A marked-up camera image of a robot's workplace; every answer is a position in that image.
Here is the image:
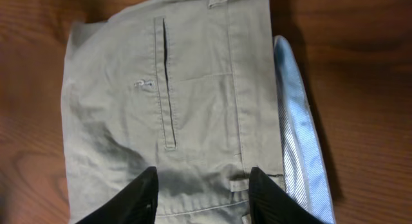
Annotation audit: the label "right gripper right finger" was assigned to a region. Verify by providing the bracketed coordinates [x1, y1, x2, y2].
[248, 167, 322, 224]

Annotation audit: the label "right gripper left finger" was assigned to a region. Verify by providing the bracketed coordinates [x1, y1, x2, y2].
[77, 167, 158, 224]

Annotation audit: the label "khaki shorts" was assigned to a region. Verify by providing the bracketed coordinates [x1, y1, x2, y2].
[61, 0, 335, 223]

